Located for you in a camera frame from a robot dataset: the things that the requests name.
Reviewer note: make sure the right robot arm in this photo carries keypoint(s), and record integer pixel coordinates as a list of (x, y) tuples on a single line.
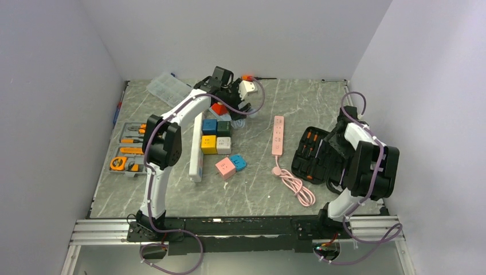
[(358, 162)]

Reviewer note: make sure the clear plastic organizer box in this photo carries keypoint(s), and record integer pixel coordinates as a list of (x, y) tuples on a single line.
[(169, 89)]

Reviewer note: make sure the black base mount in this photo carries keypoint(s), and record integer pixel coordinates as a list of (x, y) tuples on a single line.
[(239, 234)]

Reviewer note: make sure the grey tool tray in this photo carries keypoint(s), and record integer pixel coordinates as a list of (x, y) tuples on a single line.
[(128, 156)]

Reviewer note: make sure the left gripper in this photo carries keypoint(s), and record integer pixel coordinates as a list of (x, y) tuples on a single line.
[(234, 110)]

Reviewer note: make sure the yellow cube socket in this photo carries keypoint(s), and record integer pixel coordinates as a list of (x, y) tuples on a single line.
[(209, 144)]

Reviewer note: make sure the white power strip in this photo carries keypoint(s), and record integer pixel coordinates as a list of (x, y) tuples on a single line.
[(196, 156)]

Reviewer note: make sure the white cube socket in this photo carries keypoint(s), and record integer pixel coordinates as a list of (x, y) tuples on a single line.
[(224, 145)]

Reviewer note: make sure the dark green cube socket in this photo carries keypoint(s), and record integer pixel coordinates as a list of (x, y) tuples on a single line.
[(224, 129)]

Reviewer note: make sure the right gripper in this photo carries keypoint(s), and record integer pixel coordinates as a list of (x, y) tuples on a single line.
[(345, 151)]

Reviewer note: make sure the light blue power strip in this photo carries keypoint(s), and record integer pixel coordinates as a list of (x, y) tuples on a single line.
[(236, 124)]

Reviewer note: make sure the light blue plug adapter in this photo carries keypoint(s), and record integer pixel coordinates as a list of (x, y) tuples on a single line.
[(238, 161)]

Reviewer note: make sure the blue cube socket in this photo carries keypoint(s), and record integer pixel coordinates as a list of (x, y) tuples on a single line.
[(209, 126)]

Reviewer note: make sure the red cube socket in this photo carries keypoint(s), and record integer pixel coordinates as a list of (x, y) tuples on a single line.
[(219, 109)]

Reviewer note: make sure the black tool case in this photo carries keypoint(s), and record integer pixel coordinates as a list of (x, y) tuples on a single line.
[(321, 157)]

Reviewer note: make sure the orange handled screwdriver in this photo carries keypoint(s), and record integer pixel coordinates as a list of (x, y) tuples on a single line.
[(252, 78)]

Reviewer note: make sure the blue red pen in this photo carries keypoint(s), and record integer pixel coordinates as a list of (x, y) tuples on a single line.
[(118, 108)]

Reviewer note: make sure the pink cube socket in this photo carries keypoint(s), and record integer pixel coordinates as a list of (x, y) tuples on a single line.
[(225, 168)]

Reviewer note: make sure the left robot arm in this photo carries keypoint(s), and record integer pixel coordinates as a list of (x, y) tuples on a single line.
[(162, 142)]

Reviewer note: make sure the pink power strip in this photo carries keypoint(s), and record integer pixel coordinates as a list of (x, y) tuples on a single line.
[(305, 196)]

